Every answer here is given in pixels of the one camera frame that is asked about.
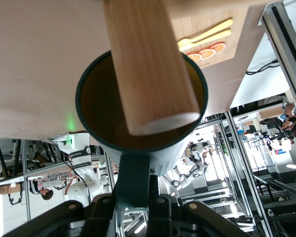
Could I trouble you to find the toy orange slice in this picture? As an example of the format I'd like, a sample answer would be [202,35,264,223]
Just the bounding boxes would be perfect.
[211,41,226,52]
[199,48,217,59]
[186,52,203,62]

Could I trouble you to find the black cable bundle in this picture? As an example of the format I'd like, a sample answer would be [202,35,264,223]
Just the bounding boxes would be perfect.
[245,60,279,75]

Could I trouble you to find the bamboo cutting board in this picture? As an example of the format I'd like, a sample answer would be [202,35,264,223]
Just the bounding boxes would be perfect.
[169,0,250,70]

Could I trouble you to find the white humanoid robot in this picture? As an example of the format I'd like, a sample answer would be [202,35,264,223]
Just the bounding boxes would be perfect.
[171,145,209,191]

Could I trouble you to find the yellow plastic knife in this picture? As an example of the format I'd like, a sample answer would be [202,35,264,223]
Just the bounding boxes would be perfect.
[179,29,232,53]

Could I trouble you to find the wooden mug rack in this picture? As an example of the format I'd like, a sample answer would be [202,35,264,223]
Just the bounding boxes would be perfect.
[102,0,202,137]

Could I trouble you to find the brown cardboard box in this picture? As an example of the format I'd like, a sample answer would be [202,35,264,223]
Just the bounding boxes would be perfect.
[0,183,23,195]

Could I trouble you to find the background person dark hair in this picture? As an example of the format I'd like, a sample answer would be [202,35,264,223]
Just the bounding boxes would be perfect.
[29,179,54,201]

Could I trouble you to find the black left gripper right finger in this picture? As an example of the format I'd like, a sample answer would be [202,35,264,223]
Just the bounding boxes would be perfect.
[148,194,252,237]

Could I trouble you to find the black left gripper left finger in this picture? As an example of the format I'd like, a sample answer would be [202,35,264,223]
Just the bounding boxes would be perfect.
[3,194,118,237]

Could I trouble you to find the yellow plastic fork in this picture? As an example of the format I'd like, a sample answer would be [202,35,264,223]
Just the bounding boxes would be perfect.
[177,18,234,47]

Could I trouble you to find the dark green cup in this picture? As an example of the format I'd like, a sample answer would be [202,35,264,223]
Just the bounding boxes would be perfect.
[75,49,209,208]

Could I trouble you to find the aluminium camera mast post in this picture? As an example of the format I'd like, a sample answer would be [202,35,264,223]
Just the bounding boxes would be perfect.
[258,0,296,113]

